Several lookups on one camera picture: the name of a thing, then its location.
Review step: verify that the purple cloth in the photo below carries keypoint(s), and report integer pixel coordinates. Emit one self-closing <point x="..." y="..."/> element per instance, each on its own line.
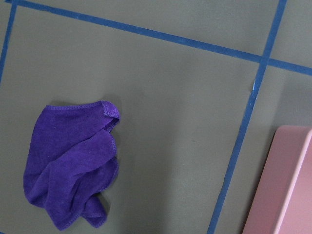
<point x="72" y="158"/>

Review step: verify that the pink plastic tray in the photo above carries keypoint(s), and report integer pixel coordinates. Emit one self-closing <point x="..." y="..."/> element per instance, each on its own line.
<point x="283" y="200"/>

